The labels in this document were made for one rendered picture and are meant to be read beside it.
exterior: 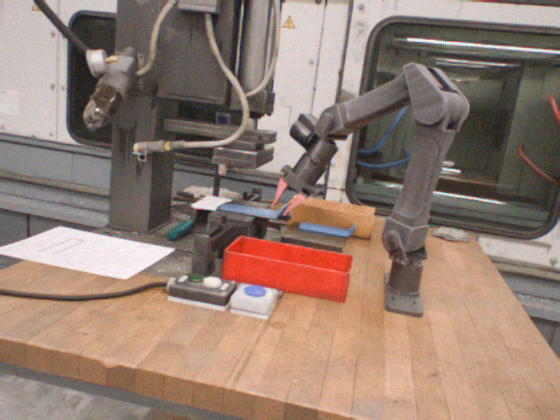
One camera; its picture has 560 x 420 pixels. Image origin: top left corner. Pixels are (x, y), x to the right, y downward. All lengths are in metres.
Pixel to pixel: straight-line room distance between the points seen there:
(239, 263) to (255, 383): 0.34
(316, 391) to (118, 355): 0.27
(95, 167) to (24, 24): 0.63
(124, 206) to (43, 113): 1.08
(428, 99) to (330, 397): 0.55
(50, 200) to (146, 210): 1.09
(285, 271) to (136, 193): 0.46
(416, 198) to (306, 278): 0.26
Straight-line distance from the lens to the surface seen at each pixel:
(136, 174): 1.24
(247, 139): 1.16
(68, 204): 2.24
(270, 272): 0.97
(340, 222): 1.42
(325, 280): 0.96
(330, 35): 1.79
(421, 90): 0.96
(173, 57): 1.19
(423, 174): 0.98
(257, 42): 1.16
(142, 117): 1.22
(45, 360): 0.79
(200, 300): 0.88
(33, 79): 2.32
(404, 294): 1.03
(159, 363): 0.72
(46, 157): 2.27
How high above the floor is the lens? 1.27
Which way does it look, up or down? 13 degrees down
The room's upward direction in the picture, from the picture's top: 7 degrees clockwise
